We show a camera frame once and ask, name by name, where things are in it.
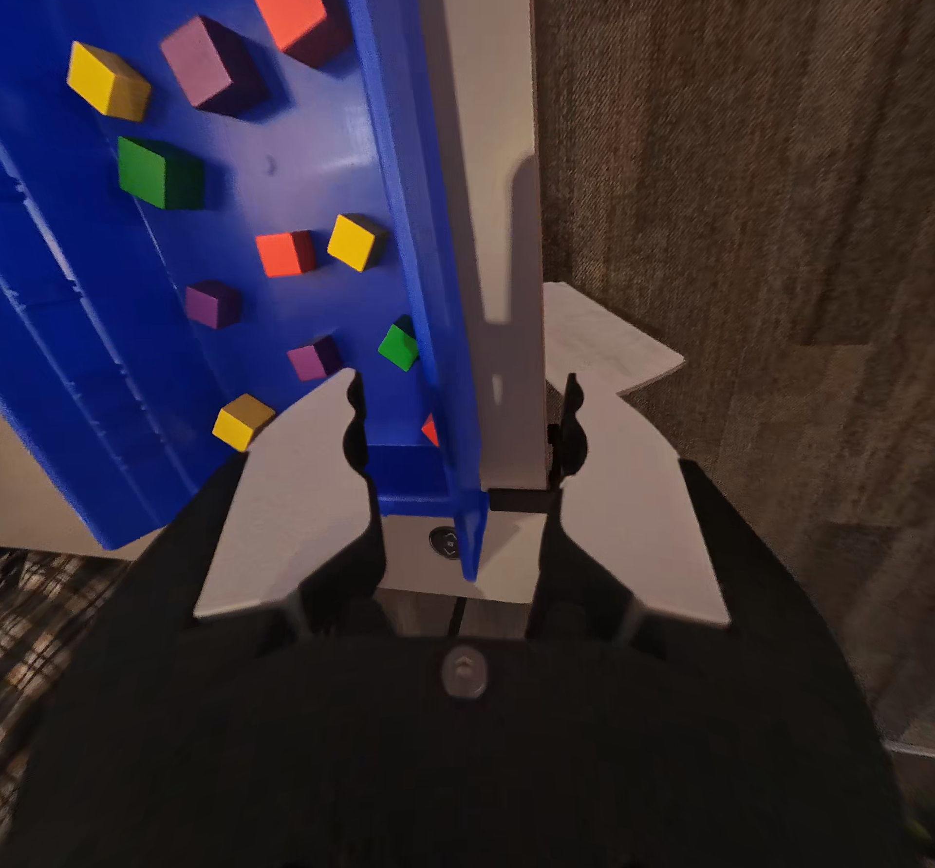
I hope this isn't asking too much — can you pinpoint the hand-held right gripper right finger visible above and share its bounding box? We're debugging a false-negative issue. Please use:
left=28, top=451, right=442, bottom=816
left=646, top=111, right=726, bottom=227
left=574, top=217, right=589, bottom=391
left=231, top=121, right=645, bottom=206
left=533, top=371, right=733, bottom=628

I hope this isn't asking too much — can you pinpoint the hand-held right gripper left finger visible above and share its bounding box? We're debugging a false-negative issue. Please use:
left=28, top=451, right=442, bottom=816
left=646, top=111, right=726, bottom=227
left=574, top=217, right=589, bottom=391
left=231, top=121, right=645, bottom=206
left=192, top=367, right=388, bottom=621

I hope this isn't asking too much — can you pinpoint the blue plastic bin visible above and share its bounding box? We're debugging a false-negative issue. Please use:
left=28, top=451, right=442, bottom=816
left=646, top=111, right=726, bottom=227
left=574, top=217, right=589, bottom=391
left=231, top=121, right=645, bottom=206
left=0, top=0, right=489, bottom=584

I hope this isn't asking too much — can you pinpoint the white table foot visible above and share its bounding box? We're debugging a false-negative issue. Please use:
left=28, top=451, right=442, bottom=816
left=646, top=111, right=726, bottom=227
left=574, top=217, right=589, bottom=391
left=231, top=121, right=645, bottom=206
left=544, top=282, right=686, bottom=397

